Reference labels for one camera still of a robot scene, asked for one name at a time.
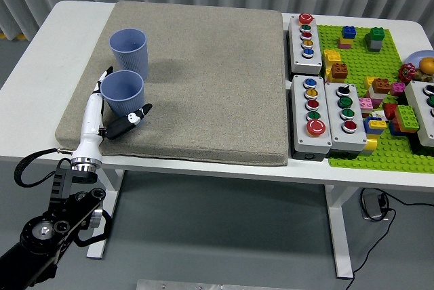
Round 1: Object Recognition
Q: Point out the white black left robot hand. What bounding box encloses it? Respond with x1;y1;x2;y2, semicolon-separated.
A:
71;66;153;165

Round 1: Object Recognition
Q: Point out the blue ribbed plastic cup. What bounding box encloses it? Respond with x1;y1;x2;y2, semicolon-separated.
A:
100;70;146;120
108;28;149;81

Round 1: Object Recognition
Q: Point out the white table leg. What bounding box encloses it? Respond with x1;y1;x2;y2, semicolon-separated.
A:
323;184;354;279
86;167;125;260

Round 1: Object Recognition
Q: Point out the grey-brown fabric mat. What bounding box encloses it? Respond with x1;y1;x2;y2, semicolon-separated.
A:
54;0;290;167

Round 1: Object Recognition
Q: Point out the grey five-button control box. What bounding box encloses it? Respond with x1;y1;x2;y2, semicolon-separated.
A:
288;13;323;76
290;75;334;161

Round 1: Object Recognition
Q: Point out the grey box with black knob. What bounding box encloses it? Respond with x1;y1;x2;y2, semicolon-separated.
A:
324;81;369;161

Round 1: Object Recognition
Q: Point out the brown toy block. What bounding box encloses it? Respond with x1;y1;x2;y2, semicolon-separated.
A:
331;62;349;79

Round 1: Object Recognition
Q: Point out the blue yellow pink block stack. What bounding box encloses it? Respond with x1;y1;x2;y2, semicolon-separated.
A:
337;25;357;50

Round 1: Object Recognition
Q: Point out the light pink toy block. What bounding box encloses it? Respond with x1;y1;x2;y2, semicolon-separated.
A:
358;97;384;119

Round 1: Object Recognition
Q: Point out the green studded baseplate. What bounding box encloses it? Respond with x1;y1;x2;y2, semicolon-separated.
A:
317;24;434;173

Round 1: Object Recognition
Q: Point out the yellow round toy block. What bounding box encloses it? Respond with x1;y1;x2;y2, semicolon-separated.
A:
363;133;380;156

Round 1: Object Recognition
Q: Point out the blue yellow toy block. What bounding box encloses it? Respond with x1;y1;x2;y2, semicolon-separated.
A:
363;116;388;135

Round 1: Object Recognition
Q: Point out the orange white block stack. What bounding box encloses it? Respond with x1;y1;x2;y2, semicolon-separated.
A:
369;77;391;102

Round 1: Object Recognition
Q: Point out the grey power adapter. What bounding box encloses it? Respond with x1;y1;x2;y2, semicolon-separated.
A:
361;192;387;222

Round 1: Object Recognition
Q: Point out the green grey block stack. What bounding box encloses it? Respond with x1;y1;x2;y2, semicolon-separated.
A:
364;26;387;54

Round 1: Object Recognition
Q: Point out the blue red toy block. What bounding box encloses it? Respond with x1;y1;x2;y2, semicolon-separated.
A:
388;119;406;137

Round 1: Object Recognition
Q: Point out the magenta toy block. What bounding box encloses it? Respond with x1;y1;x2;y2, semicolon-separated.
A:
389;81;407;97

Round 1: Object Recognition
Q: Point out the light green toy block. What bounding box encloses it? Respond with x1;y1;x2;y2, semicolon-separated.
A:
393;104;421;134

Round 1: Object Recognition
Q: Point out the red toy valve wheel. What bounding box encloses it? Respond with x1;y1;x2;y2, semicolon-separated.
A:
398;62;417;83

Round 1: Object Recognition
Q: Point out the grey button box partly visible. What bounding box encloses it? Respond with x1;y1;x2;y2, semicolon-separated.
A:
405;81;434;148

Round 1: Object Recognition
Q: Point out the light blue plate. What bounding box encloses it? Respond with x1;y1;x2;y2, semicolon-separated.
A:
405;50;434;75

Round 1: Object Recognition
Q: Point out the brown toy piece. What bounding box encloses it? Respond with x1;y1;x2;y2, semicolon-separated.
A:
415;68;434;83

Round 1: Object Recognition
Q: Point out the black floor cable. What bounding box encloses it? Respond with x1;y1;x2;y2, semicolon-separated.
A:
344;188;434;290

